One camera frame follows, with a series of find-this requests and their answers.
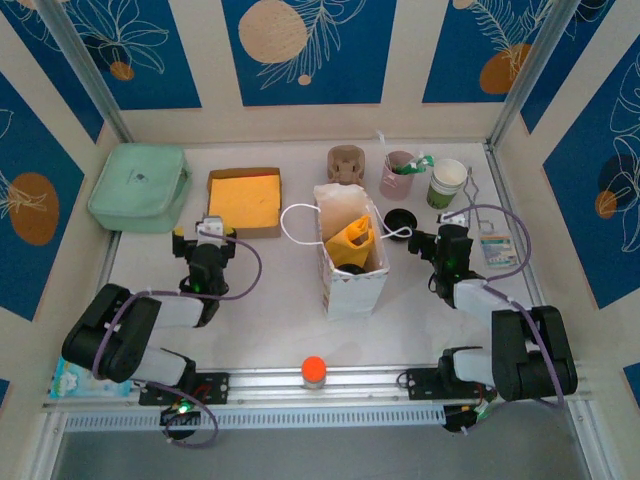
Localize mint green zip case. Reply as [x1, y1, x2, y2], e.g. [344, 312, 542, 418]
[87, 143, 194, 236]

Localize metal wire tongs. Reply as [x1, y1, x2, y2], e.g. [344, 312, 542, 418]
[462, 167, 496, 231]

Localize aluminium frame post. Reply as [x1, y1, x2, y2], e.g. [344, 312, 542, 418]
[37, 0, 135, 145]
[485, 0, 586, 147]

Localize blue wet wipes pack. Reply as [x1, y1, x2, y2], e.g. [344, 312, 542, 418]
[48, 355, 135, 400]

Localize white paper bag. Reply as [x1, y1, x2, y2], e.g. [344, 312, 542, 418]
[280, 182, 414, 323]

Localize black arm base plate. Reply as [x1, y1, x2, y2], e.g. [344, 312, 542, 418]
[138, 372, 231, 406]
[403, 367, 496, 401]

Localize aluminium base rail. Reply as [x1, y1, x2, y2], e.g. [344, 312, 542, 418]
[42, 362, 596, 407]

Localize white slotted cable duct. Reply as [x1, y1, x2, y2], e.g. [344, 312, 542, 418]
[64, 403, 447, 432]

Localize brown cardboard box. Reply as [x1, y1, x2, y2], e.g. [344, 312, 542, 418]
[206, 167, 285, 240]

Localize black controller board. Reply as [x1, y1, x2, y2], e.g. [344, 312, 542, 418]
[158, 402, 202, 441]
[442, 402, 494, 435]

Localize green paper cup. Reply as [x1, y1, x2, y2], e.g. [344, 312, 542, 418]
[432, 158, 470, 195]
[425, 172, 459, 210]

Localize yellow foam pad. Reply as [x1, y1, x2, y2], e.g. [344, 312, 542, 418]
[209, 173, 280, 230]

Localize pink cup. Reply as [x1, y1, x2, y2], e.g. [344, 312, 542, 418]
[378, 150, 416, 201]

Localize green white wrapped stirrer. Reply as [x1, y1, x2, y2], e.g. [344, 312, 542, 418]
[397, 152, 436, 176]

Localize brown pulp cup carrier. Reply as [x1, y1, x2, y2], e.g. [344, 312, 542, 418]
[327, 144, 369, 190]

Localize sugar packets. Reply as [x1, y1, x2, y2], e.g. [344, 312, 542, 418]
[478, 227, 520, 271]

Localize yellow paper napkin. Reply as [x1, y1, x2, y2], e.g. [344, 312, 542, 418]
[326, 214, 376, 266]

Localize orange push button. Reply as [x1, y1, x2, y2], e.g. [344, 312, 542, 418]
[301, 355, 329, 390]

